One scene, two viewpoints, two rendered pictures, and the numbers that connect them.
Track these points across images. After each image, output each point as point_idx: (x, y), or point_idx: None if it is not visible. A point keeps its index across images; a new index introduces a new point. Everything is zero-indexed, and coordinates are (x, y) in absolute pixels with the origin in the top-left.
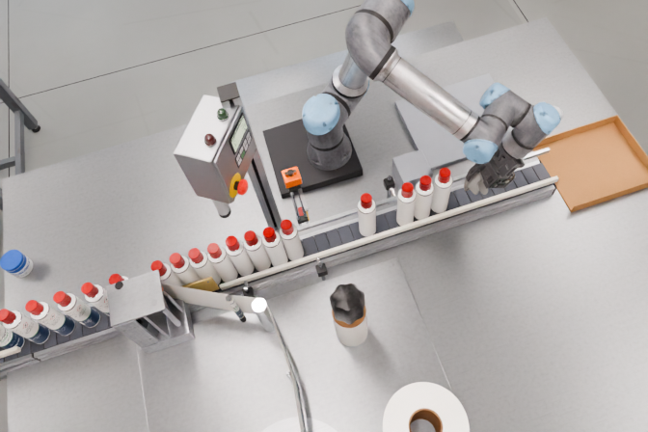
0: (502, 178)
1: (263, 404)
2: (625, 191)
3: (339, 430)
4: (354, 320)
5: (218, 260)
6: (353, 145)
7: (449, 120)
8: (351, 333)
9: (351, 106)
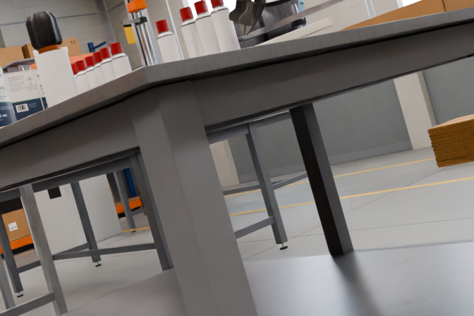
0: None
1: None
2: (385, 19)
3: None
4: (34, 41)
5: (77, 74)
6: None
7: None
8: (39, 73)
9: (266, 17)
